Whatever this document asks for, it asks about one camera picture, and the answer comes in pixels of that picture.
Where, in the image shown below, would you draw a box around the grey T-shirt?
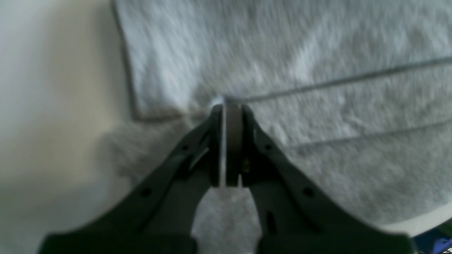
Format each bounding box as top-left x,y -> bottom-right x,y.
102,0 -> 452,254

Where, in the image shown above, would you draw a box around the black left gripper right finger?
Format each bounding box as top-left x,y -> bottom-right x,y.
224,104 -> 415,254

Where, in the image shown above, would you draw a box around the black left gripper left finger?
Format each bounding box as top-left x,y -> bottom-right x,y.
39,105 -> 223,254

